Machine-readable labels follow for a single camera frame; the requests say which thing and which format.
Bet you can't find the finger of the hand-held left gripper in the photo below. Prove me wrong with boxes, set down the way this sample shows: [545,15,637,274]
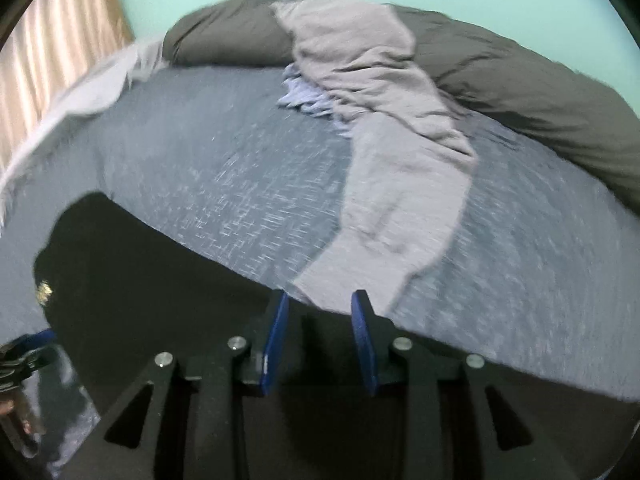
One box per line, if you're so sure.
[7,329,55,353]

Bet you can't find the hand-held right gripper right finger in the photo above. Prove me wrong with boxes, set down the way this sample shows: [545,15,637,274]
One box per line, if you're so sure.
[350,290,581,480]

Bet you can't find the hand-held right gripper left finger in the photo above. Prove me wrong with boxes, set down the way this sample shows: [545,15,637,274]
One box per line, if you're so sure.
[55,290,291,480]

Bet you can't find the black sweater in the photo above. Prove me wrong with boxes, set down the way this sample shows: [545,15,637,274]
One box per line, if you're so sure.
[32,192,626,480]

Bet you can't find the grey sweater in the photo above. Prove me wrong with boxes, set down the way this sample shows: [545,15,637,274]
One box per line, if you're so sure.
[272,0,476,316]

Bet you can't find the blue patterned bed cover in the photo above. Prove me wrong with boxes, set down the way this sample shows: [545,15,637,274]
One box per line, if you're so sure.
[0,62,640,461]

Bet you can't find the light grey sheet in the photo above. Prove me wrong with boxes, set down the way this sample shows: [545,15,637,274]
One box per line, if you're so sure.
[0,40,168,231]

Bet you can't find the light blue fringed cloth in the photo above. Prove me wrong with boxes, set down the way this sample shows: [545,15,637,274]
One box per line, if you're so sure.
[277,62,351,136]

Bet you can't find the pink curtain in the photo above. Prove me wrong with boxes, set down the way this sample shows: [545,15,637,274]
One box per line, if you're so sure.
[0,0,136,166]

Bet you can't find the dark grey rolled duvet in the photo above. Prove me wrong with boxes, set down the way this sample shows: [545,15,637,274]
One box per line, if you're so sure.
[162,0,640,206]

